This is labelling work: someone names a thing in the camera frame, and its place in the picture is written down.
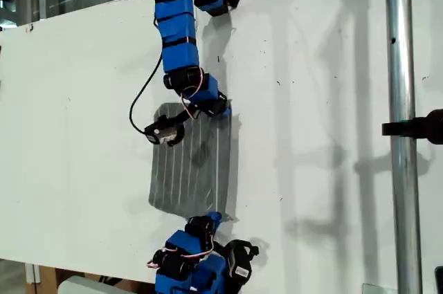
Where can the grey striped towel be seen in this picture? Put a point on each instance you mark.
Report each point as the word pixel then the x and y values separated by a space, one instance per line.
pixel 194 176

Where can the white box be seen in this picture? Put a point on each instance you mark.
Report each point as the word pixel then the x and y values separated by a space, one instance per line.
pixel 83 287

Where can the wooden table leg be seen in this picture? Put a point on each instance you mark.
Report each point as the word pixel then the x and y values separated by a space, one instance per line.
pixel 48 282

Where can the black clamp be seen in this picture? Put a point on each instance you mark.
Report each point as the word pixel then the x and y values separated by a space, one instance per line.
pixel 415 128

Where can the dark grey object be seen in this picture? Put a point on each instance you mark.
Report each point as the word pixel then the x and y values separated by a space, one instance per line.
pixel 439 282

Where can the black camera stalk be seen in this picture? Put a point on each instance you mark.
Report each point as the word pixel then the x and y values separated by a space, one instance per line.
pixel 183 117

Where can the black camera box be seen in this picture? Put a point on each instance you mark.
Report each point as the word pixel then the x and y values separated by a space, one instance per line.
pixel 162 132
pixel 239 263

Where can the steel post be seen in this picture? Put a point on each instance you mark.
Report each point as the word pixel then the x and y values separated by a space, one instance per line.
pixel 401 65

